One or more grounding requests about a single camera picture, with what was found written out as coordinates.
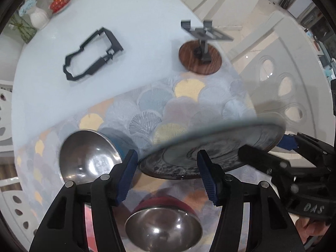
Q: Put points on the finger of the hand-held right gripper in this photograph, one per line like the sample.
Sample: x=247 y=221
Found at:
x=262 y=158
x=288 y=141

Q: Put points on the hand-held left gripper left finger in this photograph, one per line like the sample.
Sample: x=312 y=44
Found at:
x=127 y=176

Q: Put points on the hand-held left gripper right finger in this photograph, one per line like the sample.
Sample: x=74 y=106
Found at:
x=210 y=178

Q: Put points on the dark grey plate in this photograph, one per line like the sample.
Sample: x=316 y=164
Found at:
x=183 y=152

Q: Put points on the steel bowl blue outside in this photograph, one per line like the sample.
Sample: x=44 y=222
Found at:
x=86 y=155

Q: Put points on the steel bowl red outside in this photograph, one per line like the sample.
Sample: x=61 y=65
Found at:
x=162 y=228

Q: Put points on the person's right hand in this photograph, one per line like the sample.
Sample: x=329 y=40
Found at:
x=309 y=229

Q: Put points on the fan patterned table mat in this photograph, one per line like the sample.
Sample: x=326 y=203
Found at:
x=157 y=102

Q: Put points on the phone stand wooden base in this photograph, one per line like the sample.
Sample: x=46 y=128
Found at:
x=194 y=60

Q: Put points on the glass vase with plants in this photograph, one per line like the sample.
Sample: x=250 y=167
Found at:
x=25 y=31

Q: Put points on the white ceramic jar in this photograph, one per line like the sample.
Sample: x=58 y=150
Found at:
x=39 y=18

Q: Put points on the red teacup with saucer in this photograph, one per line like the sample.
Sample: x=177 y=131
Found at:
x=59 y=4

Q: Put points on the black plastic frame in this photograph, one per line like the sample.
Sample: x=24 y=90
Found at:
x=98 y=63

